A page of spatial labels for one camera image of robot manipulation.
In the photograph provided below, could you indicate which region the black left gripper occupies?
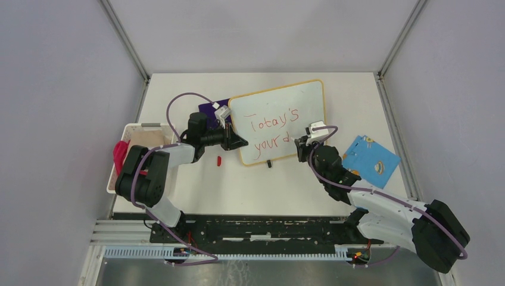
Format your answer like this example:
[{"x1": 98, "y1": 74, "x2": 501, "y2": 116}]
[{"x1": 201, "y1": 120, "x2": 248, "y2": 151}]

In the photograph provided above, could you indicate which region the yellow framed whiteboard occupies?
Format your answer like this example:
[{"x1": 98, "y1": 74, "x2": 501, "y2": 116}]
[{"x1": 228, "y1": 79, "x2": 326, "y2": 166}]

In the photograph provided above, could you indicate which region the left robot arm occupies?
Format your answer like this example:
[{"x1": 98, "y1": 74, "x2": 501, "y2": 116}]
[{"x1": 115, "y1": 112, "x2": 249, "y2": 243}]

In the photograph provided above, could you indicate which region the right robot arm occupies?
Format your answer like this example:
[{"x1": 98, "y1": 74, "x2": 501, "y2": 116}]
[{"x1": 294, "y1": 136, "x2": 470, "y2": 273}]

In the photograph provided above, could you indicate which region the purple cloth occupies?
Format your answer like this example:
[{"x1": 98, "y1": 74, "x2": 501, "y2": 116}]
[{"x1": 198, "y1": 98, "x2": 232, "y2": 129}]

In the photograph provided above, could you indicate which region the blue cartoon astronaut cloth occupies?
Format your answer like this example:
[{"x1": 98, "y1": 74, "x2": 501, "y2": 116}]
[{"x1": 342, "y1": 135, "x2": 401, "y2": 189}]

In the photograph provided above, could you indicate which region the beige folded cloth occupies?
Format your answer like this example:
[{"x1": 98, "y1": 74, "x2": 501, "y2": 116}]
[{"x1": 127, "y1": 130, "x2": 171, "y2": 152}]

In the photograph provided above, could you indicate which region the white plastic basket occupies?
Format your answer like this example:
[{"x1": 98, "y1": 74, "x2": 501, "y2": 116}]
[{"x1": 106, "y1": 123, "x2": 174, "y2": 194}]

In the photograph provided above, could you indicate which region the pink cloth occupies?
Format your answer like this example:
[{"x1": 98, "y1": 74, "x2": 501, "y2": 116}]
[{"x1": 113, "y1": 141, "x2": 129, "y2": 176}]

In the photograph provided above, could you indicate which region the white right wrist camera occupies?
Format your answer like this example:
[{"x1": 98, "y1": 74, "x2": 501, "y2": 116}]
[{"x1": 306, "y1": 121, "x2": 329, "y2": 145}]

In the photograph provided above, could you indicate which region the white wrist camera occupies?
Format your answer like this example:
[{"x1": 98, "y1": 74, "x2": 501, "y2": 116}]
[
  {"x1": 212, "y1": 102, "x2": 231, "y2": 128},
  {"x1": 306, "y1": 121, "x2": 329, "y2": 145}
]

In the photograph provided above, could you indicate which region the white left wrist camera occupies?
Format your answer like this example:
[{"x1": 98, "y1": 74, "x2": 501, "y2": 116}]
[{"x1": 212, "y1": 102, "x2": 231, "y2": 128}]

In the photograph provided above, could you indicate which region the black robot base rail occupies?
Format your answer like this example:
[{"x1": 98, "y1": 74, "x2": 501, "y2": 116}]
[{"x1": 172, "y1": 214, "x2": 383, "y2": 255}]

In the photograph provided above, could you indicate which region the aluminium right corner post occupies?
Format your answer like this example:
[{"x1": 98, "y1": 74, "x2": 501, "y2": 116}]
[{"x1": 377, "y1": 0, "x2": 429, "y2": 80}]

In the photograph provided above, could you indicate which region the aluminium corner post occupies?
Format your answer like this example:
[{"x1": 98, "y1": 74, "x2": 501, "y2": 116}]
[
  {"x1": 377, "y1": 0, "x2": 429, "y2": 80},
  {"x1": 98, "y1": 0, "x2": 151, "y2": 83}
]

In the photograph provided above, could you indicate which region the aluminium left corner post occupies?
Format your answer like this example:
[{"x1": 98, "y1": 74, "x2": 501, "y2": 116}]
[{"x1": 98, "y1": 0, "x2": 151, "y2": 83}]

